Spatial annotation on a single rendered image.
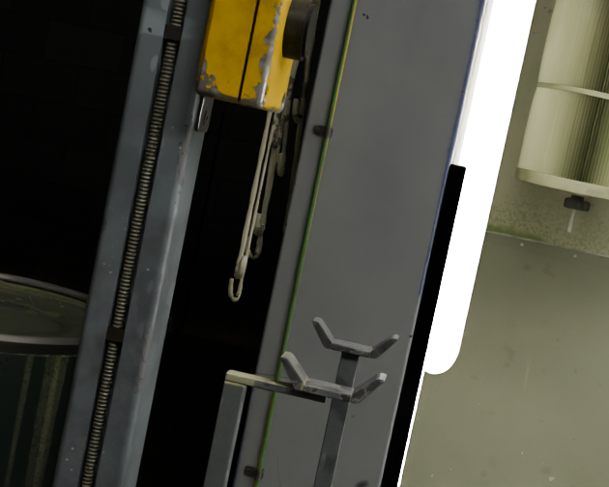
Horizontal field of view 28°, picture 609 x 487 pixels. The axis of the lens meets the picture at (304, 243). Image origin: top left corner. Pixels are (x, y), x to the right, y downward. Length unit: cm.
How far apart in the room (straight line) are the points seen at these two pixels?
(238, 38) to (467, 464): 224
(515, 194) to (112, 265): 242
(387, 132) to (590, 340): 188
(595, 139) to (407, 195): 159
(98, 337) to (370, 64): 59
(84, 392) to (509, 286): 236
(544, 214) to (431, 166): 190
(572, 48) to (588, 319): 73
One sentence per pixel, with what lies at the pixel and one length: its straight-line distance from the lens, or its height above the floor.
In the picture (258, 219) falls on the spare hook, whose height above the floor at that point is 116.
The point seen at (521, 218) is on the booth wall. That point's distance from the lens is 335.
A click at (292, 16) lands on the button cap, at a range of 98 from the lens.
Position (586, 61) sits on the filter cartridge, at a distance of 300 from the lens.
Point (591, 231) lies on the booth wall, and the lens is 336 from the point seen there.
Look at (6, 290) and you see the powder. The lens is 238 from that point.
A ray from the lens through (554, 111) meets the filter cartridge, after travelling 302.
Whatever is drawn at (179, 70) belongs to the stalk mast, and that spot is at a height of 131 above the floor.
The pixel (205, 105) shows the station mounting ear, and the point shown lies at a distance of 100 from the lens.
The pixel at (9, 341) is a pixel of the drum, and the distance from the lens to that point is 190.
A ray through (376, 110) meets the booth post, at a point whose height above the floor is 132.
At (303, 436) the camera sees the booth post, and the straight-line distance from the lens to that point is 151.
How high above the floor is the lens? 129
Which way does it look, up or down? 6 degrees down
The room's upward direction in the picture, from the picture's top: 12 degrees clockwise
